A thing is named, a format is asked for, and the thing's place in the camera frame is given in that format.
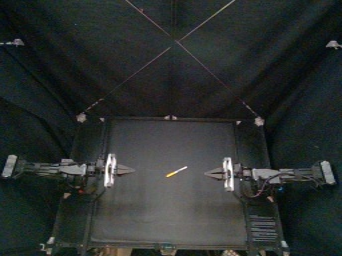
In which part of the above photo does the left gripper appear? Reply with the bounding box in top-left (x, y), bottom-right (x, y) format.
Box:
top-left (95, 152), bottom-right (119, 189)

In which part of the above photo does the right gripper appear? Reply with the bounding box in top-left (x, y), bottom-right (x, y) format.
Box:
top-left (221, 156), bottom-right (244, 193)

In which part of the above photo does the grey marker pen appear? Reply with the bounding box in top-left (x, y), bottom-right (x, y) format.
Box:
top-left (165, 165), bottom-right (190, 179)

